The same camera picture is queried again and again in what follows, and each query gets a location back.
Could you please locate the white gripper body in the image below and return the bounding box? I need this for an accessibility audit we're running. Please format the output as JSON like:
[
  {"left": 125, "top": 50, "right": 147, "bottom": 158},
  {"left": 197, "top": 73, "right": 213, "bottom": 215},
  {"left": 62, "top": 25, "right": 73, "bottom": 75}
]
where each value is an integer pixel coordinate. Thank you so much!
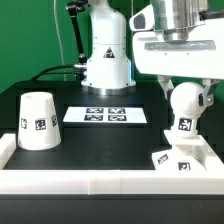
[{"left": 129, "top": 4, "right": 224, "bottom": 80}]

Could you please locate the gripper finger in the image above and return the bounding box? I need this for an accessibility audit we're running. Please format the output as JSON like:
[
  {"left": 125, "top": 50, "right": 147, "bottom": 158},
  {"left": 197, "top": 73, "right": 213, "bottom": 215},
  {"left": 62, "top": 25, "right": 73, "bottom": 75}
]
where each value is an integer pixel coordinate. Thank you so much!
[
  {"left": 199, "top": 79, "right": 219, "bottom": 107},
  {"left": 158, "top": 75, "right": 174, "bottom": 99}
]

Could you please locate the white lamp bulb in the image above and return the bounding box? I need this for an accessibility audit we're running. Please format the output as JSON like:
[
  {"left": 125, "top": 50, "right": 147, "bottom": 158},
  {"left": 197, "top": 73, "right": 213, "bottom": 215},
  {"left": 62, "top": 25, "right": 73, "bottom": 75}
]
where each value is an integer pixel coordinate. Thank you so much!
[{"left": 170, "top": 82, "right": 206, "bottom": 138}]

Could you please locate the white lamp base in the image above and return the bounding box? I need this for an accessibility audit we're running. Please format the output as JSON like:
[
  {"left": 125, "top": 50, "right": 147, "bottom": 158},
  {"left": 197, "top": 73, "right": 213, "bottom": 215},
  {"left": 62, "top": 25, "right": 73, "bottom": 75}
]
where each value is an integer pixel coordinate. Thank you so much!
[{"left": 151, "top": 130, "right": 205, "bottom": 172}]

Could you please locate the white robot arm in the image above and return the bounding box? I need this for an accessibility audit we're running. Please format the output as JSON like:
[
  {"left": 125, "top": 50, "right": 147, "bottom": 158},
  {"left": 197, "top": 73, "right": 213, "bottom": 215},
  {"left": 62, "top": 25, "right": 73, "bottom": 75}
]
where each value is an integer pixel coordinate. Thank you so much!
[{"left": 82, "top": 0, "right": 224, "bottom": 106}]

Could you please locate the white lamp shade cone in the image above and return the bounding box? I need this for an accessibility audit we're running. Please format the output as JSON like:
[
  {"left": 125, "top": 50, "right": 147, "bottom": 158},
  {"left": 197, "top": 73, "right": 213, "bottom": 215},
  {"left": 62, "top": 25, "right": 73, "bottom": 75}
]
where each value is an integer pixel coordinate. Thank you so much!
[{"left": 18, "top": 92, "right": 61, "bottom": 150}]

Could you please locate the white marker sheet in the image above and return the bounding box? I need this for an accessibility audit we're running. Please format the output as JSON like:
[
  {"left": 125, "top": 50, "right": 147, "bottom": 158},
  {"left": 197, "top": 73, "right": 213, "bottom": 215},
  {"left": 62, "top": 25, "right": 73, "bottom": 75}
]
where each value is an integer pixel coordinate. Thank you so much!
[{"left": 63, "top": 107, "right": 147, "bottom": 124}]

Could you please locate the black cable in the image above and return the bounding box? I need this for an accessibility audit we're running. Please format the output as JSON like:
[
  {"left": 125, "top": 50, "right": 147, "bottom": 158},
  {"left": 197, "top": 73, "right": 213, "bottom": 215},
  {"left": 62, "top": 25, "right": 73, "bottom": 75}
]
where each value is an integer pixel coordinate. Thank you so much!
[{"left": 31, "top": 64, "right": 88, "bottom": 82}]

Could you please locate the white thin cable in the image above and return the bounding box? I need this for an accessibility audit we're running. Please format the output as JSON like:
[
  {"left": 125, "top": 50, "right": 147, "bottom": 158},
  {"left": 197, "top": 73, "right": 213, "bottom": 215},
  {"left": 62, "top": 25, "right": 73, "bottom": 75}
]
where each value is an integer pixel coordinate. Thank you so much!
[{"left": 53, "top": 0, "right": 67, "bottom": 82}]

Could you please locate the white U-shaped border frame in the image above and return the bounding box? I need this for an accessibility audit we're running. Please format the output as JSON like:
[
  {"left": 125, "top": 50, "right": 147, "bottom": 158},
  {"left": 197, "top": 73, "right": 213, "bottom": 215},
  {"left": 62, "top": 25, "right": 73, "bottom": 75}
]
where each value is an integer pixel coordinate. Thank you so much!
[{"left": 0, "top": 134, "right": 224, "bottom": 195}]

